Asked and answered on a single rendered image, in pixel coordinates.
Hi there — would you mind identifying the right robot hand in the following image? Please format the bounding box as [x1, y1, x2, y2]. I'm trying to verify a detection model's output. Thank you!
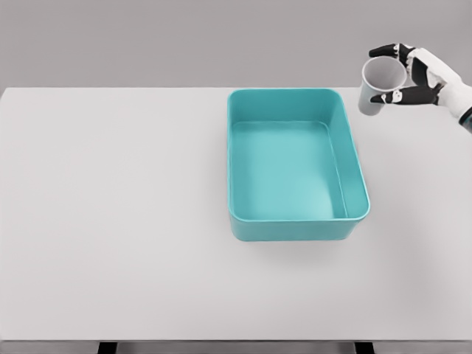
[368, 43, 468, 113]

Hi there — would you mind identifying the white paper cup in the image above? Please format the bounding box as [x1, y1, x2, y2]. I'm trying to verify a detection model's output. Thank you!
[358, 57, 408, 117]

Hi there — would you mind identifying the teal rectangular basket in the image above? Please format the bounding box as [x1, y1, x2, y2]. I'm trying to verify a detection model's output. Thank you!
[226, 87, 371, 243]

